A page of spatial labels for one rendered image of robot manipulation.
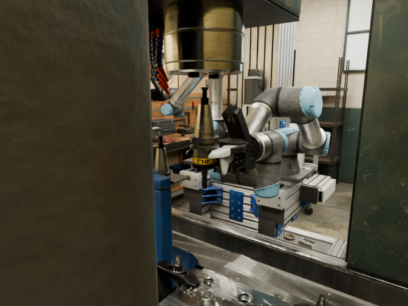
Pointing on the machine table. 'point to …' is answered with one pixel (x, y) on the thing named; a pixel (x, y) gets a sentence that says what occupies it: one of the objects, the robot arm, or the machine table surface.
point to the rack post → (164, 226)
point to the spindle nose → (204, 37)
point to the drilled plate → (232, 286)
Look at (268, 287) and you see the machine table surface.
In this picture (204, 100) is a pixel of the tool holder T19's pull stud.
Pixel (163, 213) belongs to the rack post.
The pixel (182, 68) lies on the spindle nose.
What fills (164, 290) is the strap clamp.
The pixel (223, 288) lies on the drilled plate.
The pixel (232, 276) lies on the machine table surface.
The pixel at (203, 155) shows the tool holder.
